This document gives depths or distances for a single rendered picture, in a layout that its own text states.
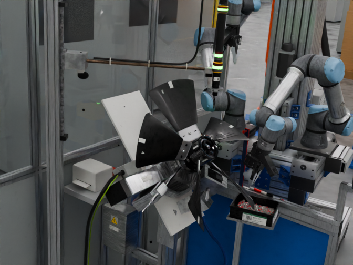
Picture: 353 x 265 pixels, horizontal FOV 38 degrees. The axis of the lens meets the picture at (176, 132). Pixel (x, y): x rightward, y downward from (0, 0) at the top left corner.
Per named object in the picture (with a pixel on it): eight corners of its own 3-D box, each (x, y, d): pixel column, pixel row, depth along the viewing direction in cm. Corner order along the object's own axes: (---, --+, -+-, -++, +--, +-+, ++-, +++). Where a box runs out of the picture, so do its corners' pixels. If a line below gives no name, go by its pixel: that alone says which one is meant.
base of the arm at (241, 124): (226, 121, 325) (227, 106, 322) (249, 126, 319) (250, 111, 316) (217, 128, 312) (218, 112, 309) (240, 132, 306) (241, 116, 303)
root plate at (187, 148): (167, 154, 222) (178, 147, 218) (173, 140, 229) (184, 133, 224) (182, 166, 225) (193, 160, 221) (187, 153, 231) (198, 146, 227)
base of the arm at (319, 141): (303, 138, 304) (306, 122, 301) (330, 143, 298) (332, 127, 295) (297, 145, 292) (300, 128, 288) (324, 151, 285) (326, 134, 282)
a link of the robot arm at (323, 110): (312, 123, 300) (315, 100, 295) (333, 129, 291) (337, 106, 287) (301, 127, 291) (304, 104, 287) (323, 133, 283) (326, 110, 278)
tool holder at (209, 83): (203, 91, 226) (205, 69, 223) (203, 87, 233) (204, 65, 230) (223, 92, 226) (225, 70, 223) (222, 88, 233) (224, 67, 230)
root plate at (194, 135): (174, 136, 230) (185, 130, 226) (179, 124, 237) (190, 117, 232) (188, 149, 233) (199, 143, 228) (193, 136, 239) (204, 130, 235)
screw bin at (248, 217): (227, 218, 253) (229, 205, 250) (237, 204, 267) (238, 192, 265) (271, 228, 245) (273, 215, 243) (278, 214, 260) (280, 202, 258)
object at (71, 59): (61, 70, 225) (61, 50, 222) (65, 67, 232) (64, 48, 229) (84, 71, 225) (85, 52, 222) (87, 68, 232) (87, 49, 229)
